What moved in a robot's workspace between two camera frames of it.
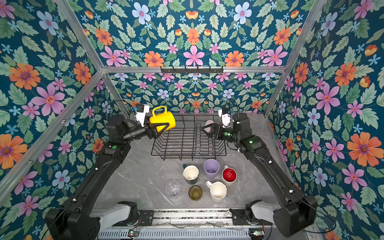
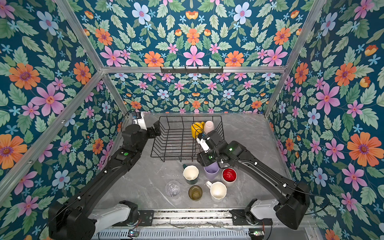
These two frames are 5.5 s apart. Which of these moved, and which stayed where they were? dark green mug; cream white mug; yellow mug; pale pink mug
Moved: yellow mug
Stayed: dark green mug; cream white mug; pale pink mug
